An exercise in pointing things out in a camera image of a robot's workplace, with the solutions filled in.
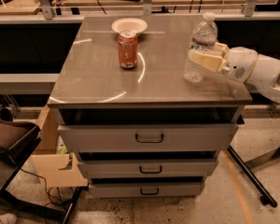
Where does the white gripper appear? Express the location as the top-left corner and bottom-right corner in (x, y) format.
(191, 42), (258, 82)

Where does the clear plastic water bottle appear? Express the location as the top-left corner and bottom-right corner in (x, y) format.
(184, 12), (217, 83)

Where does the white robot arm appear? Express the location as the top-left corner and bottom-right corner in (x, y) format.
(189, 43), (280, 104)

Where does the grey drawer cabinet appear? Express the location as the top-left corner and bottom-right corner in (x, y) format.
(48, 15), (251, 185)

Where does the white paper bowl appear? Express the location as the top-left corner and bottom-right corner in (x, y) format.
(111, 18), (147, 35)

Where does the orange soda can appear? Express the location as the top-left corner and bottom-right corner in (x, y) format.
(118, 30), (138, 69)

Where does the top grey drawer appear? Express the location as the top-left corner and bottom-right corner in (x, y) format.
(58, 123), (238, 152)

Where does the grey drawer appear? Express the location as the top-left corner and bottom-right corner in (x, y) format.
(58, 123), (238, 152)
(77, 159), (217, 179)
(89, 182), (204, 199)

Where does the middle grey drawer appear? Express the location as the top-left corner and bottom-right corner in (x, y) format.
(77, 159), (217, 179)

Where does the black floor stand leg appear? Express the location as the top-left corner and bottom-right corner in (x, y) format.
(228, 146), (278, 208)

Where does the bottom grey drawer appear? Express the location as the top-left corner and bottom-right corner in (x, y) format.
(89, 182), (204, 199)

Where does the brown cardboard box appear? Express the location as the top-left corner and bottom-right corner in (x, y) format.
(32, 105), (88, 188)

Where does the black office chair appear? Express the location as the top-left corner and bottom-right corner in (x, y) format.
(0, 105), (82, 224)

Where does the white shoe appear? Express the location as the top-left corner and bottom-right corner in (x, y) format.
(0, 214), (17, 224)

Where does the black floor cable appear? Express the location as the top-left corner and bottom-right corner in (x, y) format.
(20, 167), (73, 224)

